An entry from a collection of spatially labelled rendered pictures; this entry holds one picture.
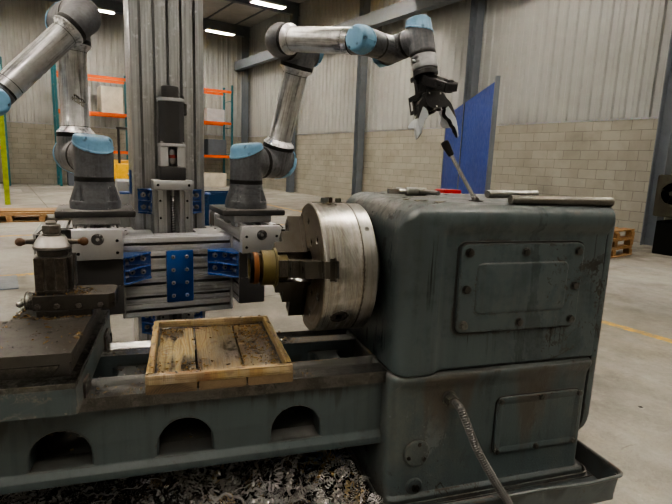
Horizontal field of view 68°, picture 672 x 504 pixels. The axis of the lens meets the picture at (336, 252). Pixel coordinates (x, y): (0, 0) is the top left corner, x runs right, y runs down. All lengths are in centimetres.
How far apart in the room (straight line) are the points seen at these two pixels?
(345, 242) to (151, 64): 110
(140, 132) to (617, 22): 1131
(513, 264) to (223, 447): 77
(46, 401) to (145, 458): 25
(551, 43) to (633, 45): 184
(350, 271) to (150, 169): 103
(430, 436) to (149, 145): 134
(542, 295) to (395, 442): 49
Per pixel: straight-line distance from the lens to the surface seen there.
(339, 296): 111
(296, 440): 121
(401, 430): 123
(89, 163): 173
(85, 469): 121
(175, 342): 131
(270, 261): 117
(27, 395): 107
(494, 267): 120
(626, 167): 1177
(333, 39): 157
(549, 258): 129
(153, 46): 198
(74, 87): 188
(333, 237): 110
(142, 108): 194
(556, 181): 1251
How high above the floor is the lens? 134
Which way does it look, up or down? 10 degrees down
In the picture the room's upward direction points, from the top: 2 degrees clockwise
